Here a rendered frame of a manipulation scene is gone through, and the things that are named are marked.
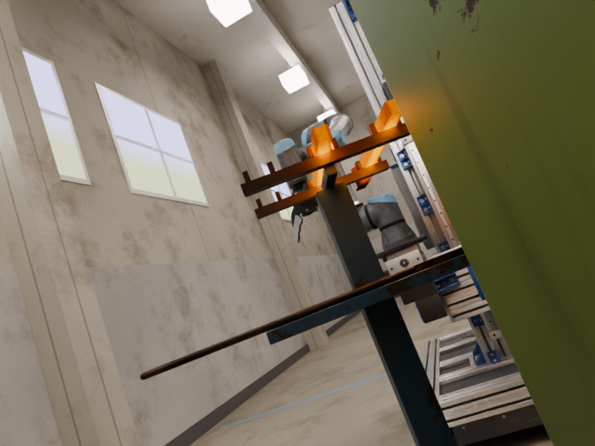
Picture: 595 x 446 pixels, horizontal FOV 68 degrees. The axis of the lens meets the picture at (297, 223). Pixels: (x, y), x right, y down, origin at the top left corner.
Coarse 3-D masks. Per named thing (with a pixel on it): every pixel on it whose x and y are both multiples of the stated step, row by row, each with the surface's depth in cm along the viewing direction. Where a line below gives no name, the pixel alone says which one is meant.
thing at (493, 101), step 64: (384, 0) 52; (448, 0) 42; (512, 0) 34; (576, 0) 29; (384, 64) 57; (448, 64) 45; (512, 64) 37; (576, 64) 31; (448, 128) 49; (512, 128) 39; (576, 128) 33; (448, 192) 53; (512, 192) 42; (576, 192) 35; (512, 256) 46; (576, 256) 37; (512, 320) 50; (576, 320) 40; (576, 384) 43
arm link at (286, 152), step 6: (288, 138) 152; (276, 144) 151; (282, 144) 150; (288, 144) 151; (294, 144) 152; (276, 150) 152; (282, 150) 150; (288, 150) 150; (294, 150) 151; (300, 150) 156; (276, 156) 153; (282, 156) 150; (288, 156) 150; (294, 156) 150; (300, 156) 154; (282, 162) 150; (288, 162) 149; (294, 162) 149
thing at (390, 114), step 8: (384, 104) 71; (392, 104) 71; (384, 112) 73; (392, 112) 71; (376, 120) 78; (384, 120) 74; (392, 120) 74; (376, 128) 80; (384, 128) 77; (368, 152) 90; (376, 152) 90; (360, 160) 99; (368, 160) 94; (376, 160) 96; (352, 168) 106; (360, 184) 109
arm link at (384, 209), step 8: (368, 200) 188; (376, 200) 185; (384, 200) 184; (392, 200) 185; (368, 208) 187; (376, 208) 185; (384, 208) 183; (392, 208) 183; (368, 216) 186; (376, 216) 185; (384, 216) 183; (392, 216) 183; (400, 216) 184; (376, 224) 187; (384, 224) 184
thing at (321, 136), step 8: (320, 128) 70; (328, 128) 70; (312, 136) 72; (320, 136) 70; (328, 136) 70; (312, 144) 76; (320, 144) 72; (328, 144) 74; (320, 152) 76; (320, 176) 91; (312, 184) 106; (320, 184) 98
